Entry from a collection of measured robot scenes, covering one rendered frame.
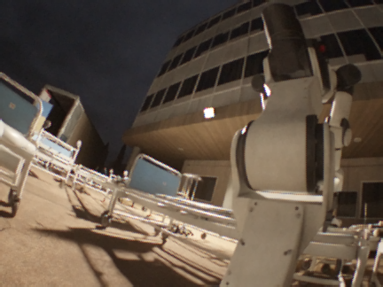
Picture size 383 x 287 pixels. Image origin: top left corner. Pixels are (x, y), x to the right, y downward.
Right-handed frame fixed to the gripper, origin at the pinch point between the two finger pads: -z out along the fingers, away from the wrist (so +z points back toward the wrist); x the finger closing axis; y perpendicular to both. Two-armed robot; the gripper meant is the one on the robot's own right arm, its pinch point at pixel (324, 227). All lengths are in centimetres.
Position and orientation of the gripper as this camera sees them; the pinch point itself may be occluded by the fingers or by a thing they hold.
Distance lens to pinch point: 107.9
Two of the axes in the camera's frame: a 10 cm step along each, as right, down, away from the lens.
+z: 0.6, -10.0, 0.6
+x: 6.2, 0.8, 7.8
